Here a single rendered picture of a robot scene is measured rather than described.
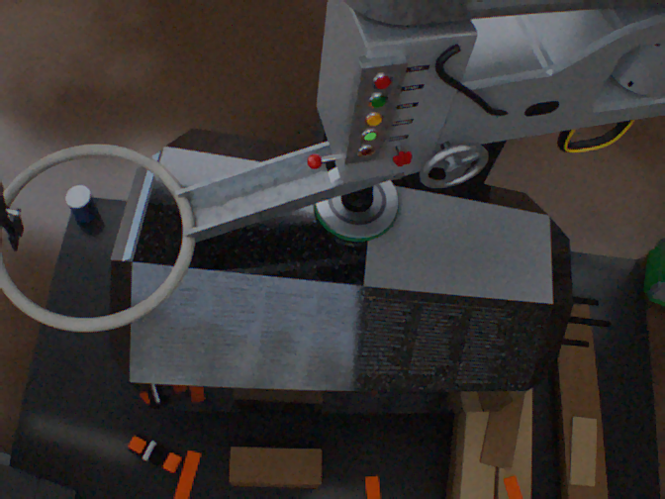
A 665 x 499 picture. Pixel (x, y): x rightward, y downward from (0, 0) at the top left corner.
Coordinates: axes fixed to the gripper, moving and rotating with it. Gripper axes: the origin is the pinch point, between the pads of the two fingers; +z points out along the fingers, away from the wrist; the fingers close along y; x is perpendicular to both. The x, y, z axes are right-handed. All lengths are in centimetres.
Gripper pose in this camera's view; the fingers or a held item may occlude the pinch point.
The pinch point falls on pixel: (5, 239)
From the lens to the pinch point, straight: 170.2
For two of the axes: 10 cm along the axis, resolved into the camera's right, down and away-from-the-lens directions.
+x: -0.1, -8.9, 4.6
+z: -2.1, 4.5, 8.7
